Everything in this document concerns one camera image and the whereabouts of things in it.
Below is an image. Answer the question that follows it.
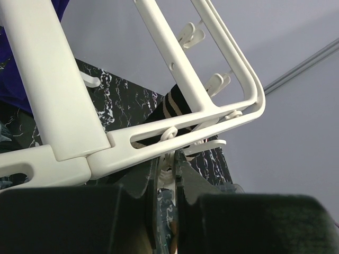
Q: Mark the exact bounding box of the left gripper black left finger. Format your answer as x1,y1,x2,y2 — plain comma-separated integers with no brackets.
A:
1,158,158,253

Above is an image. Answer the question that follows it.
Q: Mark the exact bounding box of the white plastic clip hanger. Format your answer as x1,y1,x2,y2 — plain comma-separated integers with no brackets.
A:
1,1,265,188

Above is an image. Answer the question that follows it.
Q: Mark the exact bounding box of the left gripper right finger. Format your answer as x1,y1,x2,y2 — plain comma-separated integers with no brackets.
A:
174,151,338,253

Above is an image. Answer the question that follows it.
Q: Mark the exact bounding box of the white hanger clip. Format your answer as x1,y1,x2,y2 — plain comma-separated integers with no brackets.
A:
176,22,206,51
204,73,231,97
157,126,227,205

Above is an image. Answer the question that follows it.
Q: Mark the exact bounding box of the purple sock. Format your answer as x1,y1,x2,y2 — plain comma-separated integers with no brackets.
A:
0,0,69,113

